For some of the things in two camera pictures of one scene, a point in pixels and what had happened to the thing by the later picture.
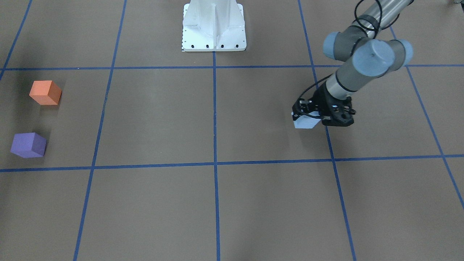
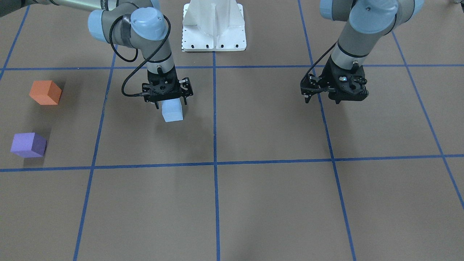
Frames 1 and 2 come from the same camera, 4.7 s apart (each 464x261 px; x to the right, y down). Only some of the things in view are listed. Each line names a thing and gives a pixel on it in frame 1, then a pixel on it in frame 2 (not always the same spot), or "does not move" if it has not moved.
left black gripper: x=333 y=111 to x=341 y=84
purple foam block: x=28 y=145 does not move
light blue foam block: x=305 y=122 to x=172 y=110
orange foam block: x=45 y=92 does not move
